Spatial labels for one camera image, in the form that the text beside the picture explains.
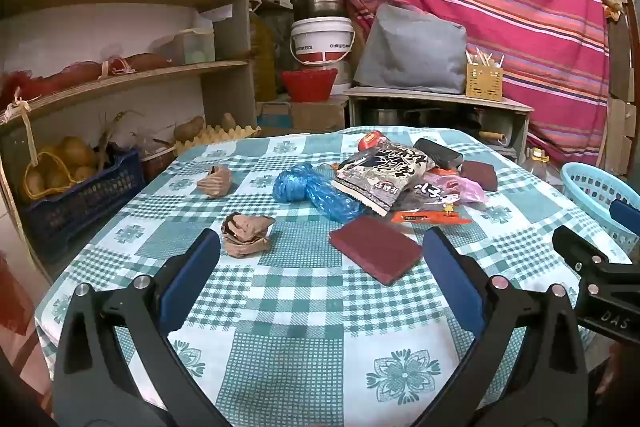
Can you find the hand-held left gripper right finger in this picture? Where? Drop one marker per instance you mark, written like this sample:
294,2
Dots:
452,277

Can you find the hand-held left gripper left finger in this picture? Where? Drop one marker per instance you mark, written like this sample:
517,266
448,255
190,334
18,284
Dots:
192,277

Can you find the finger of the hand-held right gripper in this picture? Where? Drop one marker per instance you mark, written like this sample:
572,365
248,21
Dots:
575,249
626,216

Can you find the brown paper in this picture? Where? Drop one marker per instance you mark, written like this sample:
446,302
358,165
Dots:
215,182
247,234

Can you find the blue plastic bag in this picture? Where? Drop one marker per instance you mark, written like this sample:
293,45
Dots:
300,187

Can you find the light blue plastic basket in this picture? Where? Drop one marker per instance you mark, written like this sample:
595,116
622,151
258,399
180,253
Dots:
590,192

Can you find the orange snack packet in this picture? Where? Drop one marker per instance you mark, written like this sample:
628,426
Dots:
430,218

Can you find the large maroon scouring pad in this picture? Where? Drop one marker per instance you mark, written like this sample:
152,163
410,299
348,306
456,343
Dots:
375,249

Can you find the pink plastic bag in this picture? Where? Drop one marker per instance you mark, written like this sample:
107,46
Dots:
467,189

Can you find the small plastic oil bottle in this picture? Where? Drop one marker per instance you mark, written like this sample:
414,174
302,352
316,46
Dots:
537,162

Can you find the small maroon scouring pad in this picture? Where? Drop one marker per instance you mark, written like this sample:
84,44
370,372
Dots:
480,174

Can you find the black and white snack packet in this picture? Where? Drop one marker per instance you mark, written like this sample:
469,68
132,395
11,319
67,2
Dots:
385,177

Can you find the brown woven basket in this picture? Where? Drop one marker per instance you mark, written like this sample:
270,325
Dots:
157,159

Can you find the black rectangular block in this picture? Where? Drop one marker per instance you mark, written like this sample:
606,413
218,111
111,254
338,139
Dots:
440,153

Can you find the blue plastic crate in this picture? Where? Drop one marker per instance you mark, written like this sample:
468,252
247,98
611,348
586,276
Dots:
80,212

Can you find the green checkered tablecloth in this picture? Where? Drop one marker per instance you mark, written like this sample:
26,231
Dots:
300,357

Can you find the yellow egg tray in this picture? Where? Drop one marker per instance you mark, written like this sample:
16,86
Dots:
225,138

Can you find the large potato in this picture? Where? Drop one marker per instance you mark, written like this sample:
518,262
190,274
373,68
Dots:
189,128

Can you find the red snack packet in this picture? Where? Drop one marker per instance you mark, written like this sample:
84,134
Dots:
371,140

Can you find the small potato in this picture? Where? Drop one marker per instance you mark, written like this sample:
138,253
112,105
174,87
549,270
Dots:
229,121

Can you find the steel pot in cabinet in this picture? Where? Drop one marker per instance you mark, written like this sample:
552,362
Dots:
400,117

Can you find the yellow net bag of potatoes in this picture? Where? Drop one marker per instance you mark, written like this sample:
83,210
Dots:
55,172

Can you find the wooden cabinet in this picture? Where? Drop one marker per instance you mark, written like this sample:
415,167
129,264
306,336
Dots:
440,96

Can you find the yellow chopstick holder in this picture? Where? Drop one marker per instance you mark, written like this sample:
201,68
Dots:
484,83

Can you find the cardboard box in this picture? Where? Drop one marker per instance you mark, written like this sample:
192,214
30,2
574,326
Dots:
315,117

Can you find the bundle of chopsticks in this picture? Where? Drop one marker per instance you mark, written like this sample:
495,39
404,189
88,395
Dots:
482,57

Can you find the sweet potato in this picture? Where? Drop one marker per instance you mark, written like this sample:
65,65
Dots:
145,62

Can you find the red plastic bowl basket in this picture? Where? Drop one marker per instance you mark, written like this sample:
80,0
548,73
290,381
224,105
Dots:
307,84

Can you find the grey cushion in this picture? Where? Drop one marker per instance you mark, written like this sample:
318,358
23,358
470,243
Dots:
410,52

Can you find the clear plastic container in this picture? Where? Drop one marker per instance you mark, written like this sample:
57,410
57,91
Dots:
195,47

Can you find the large yellow oil bottle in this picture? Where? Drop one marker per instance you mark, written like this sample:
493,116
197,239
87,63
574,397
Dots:
262,57

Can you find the red mesh bag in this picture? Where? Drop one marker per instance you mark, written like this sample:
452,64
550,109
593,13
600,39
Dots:
60,79

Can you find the white plastic bucket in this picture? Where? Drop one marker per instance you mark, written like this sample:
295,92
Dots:
322,39

